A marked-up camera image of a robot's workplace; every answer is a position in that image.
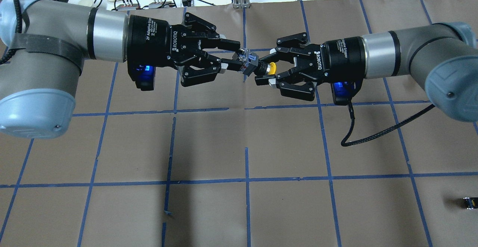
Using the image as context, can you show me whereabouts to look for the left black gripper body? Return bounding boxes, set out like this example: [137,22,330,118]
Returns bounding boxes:
[125,15,186,70]

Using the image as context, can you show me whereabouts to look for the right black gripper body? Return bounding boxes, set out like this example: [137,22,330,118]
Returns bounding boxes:
[293,37,366,84]

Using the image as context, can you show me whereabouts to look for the yellow push button switch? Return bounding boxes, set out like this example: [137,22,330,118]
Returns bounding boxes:
[232,48,277,76]

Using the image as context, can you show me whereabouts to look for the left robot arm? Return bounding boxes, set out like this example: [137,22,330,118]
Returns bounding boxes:
[0,0,244,139]

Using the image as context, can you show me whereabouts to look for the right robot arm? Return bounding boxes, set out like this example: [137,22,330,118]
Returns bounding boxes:
[253,22,478,122]

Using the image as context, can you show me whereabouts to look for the white paper cup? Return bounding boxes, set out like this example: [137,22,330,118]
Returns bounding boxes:
[78,0,94,7]

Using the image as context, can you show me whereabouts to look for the brown paper table cover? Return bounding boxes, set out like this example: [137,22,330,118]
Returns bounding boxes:
[0,0,478,247]

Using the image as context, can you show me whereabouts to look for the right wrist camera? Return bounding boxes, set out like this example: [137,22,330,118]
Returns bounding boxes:
[330,80,363,106]

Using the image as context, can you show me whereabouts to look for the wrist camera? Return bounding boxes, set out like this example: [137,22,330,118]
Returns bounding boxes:
[330,80,363,106]
[127,61,155,92]

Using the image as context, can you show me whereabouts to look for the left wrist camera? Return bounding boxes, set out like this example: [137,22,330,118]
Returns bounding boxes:
[127,61,155,92]

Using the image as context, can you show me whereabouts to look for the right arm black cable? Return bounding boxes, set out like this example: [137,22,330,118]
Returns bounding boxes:
[341,101,437,147]

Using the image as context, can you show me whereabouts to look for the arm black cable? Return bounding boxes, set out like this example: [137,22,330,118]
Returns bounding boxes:
[341,101,437,147]
[0,0,27,64]

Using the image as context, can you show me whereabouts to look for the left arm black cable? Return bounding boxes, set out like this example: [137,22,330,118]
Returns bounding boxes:
[0,0,27,64]

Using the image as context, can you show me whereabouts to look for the black switch contact block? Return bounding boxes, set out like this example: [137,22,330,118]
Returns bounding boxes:
[462,197,478,210]

